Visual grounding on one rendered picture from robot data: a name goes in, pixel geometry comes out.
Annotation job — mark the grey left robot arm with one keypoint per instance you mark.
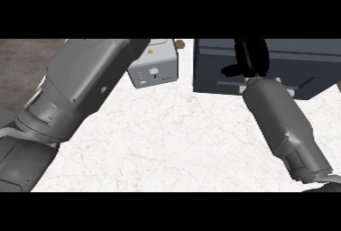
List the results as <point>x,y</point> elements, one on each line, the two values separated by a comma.
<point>76,90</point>

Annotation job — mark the small brown knob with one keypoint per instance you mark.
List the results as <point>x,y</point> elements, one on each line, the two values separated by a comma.
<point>179,44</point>

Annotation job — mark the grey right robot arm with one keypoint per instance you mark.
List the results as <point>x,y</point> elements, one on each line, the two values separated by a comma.
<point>279,120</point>

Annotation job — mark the pale grey toaster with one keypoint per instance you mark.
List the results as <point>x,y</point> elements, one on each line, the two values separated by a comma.
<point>155,64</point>

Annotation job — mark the dark grey box appliance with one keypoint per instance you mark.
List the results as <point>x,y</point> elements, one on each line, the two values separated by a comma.
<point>302,63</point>

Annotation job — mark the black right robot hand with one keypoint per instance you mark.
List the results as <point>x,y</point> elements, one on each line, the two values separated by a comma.
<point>248,60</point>

